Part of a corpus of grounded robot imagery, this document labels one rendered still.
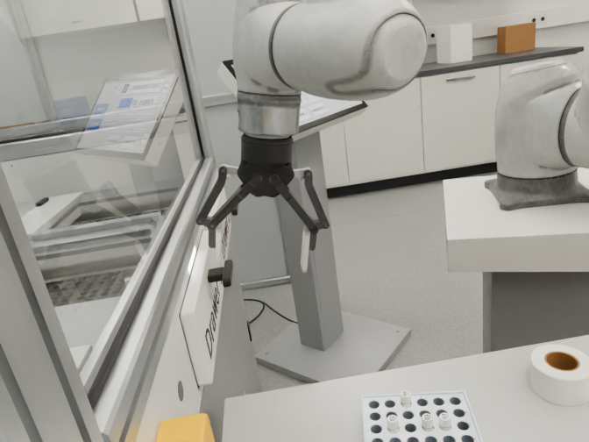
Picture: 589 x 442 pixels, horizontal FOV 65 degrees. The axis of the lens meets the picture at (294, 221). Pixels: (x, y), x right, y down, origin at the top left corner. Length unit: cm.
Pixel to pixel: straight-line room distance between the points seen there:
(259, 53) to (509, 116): 59
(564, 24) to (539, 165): 403
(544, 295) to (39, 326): 101
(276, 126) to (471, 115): 339
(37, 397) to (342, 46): 38
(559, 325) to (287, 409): 71
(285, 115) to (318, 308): 129
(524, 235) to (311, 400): 49
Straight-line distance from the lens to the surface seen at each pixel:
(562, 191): 108
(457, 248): 93
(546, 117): 100
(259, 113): 64
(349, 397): 67
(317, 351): 197
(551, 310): 117
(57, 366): 31
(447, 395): 62
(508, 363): 74
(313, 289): 181
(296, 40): 53
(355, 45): 48
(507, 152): 106
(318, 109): 160
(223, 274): 70
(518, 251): 95
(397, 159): 383
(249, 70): 63
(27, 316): 28
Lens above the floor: 121
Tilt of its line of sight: 20 degrees down
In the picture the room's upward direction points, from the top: 9 degrees counter-clockwise
